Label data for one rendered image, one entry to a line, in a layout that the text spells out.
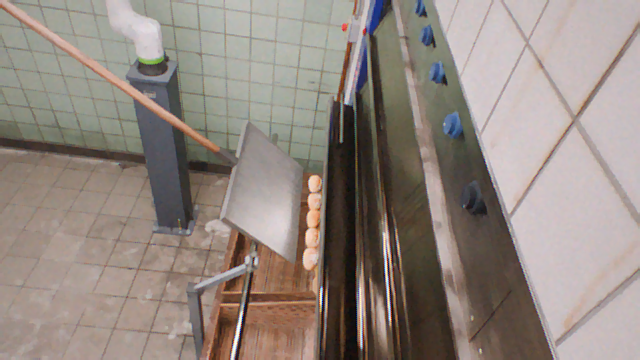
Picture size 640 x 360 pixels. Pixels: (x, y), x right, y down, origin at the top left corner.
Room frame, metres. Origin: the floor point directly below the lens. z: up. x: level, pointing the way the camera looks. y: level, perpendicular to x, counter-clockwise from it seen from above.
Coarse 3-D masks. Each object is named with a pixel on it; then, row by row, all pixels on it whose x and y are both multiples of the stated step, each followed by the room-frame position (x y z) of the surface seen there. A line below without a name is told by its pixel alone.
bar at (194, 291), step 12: (252, 240) 0.96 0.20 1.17; (252, 252) 0.91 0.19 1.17; (252, 264) 0.86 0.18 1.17; (216, 276) 0.87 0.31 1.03; (228, 276) 0.86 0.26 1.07; (252, 276) 0.81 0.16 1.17; (192, 288) 0.85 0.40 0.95; (204, 288) 0.85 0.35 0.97; (192, 300) 0.84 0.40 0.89; (240, 300) 0.72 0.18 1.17; (192, 312) 0.84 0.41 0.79; (240, 312) 0.67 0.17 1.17; (192, 324) 0.84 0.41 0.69; (240, 324) 0.63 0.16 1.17; (204, 336) 0.87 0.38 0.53; (240, 336) 0.60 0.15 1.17; (240, 348) 0.56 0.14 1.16
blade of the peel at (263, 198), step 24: (240, 144) 1.33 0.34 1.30; (264, 144) 1.46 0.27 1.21; (240, 168) 1.22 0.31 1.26; (264, 168) 1.32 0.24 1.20; (288, 168) 1.43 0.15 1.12; (240, 192) 1.11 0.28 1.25; (264, 192) 1.20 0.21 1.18; (288, 192) 1.29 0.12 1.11; (240, 216) 1.01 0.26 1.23; (264, 216) 1.08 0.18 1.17; (288, 216) 1.17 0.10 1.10; (264, 240) 0.98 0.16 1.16; (288, 240) 1.05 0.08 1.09
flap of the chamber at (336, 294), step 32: (352, 128) 1.43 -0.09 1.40; (352, 160) 1.24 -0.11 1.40; (352, 192) 1.07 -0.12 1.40; (320, 224) 0.90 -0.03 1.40; (352, 224) 0.92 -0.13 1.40; (320, 256) 0.77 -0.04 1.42; (352, 256) 0.80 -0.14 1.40; (352, 288) 0.69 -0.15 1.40; (352, 320) 0.59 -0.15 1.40; (352, 352) 0.50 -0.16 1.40
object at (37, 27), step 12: (0, 0) 1.13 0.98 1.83; (12, 12) 1.13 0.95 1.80; (24, 12) 1.15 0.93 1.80; (24, 24) 1.13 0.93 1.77; (36, 24) 1.14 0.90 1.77; (48, 36) 1.14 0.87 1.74; (60, 48) 1.14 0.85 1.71; (72, 48) 1.15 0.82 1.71; (84, 60) 1.15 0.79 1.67; (96, 72) 1.15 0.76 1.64; (108, 72) 1.17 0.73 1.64; (120, 84) 1.16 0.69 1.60; (132, 96) 1.16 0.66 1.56; (144, 96) 1.18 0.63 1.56; (156, 108) 1.17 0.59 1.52; (168, 120) 1.17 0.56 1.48; (180, 120) 1.20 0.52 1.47; (192, 132) 1.19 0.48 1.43; (204, 144) 1.19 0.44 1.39
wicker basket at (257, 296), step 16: (304, 208) 1.53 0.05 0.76; (304, 224) 1.53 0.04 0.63; (240, 240) 1.37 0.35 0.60; (304, 240) 1.46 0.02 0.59; (240, 256) 1.28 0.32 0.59; (272, 256) 1.32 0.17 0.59; (256, 272) 1.20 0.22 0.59; (304, 272) 1.26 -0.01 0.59; (224, 288) 1.00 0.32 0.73; (240, 288) 1.10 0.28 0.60; (256, 288) 1.11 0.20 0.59; (272, 288) 1.13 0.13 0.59; (288, 288) 1.15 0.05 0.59; (304, 288) 1.17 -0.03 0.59
